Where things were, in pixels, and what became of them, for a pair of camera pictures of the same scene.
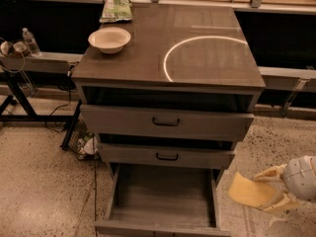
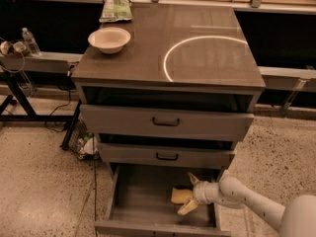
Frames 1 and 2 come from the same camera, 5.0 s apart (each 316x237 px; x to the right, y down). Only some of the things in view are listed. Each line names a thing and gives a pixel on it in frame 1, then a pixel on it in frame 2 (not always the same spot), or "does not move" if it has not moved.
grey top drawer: x=166 y=119 does not move
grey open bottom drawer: x=162 y=200 does not move
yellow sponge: x=252 y=192 → x=181 y=196
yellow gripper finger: x=287 y=200 → x=189 y=205
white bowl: x=110 y=39 does not move
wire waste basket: x=82 y=142 does not move
